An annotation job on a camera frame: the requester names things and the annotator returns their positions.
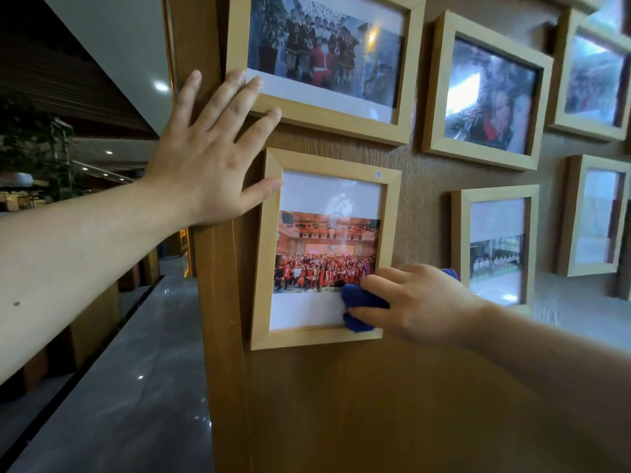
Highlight person's right hand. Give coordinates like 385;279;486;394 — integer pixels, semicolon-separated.
346;263;490;348

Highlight person's left hand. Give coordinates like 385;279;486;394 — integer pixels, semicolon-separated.
142;69;283;227

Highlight blue cleaning cloth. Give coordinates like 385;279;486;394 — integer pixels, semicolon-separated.
340;268;459;334

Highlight wooden frame with hall photo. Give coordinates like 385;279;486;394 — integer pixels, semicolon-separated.
249;147;403;351

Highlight person's left forearm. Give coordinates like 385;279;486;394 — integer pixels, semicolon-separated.
0;178;198;386

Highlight person's right forearm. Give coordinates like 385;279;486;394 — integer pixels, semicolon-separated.
466;300;631;473

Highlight green indoor tree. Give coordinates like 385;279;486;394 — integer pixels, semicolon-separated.
0;96;87;202

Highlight low wooden partition cabinets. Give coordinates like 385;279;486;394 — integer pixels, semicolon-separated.
0;247;161;404

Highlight wide wooden frame group photo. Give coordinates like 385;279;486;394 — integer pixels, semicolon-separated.
226;0;427;147

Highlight wooden frame with lawn photo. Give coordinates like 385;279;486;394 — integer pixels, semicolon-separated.
451;184;540;317

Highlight wooden frame with pale photo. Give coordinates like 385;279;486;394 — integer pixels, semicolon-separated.
556;153;631;278

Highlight wooden frame with portrait photo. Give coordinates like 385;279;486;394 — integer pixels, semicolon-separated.
421;10;554;172

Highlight wooden frame with glare photo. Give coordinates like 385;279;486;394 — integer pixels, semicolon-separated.
546;8;631;143

